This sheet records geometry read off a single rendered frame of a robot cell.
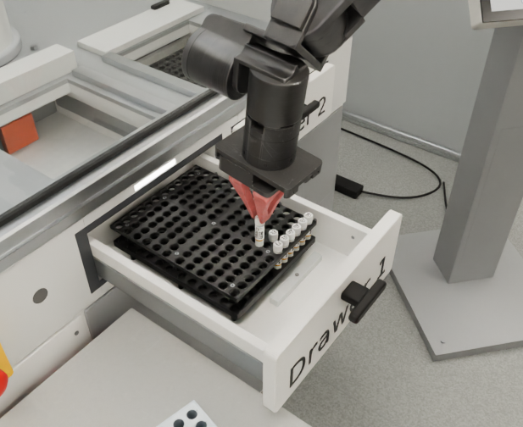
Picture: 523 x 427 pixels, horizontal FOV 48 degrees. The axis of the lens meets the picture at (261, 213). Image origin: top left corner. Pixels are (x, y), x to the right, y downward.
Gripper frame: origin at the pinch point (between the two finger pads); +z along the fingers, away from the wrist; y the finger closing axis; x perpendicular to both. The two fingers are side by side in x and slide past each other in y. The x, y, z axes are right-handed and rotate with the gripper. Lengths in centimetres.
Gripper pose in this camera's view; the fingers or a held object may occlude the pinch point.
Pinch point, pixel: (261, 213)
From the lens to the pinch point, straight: 69.5
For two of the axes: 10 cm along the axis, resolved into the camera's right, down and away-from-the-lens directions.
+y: -7.8, -4.9, 3.9
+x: -6.2, 5.1, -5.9
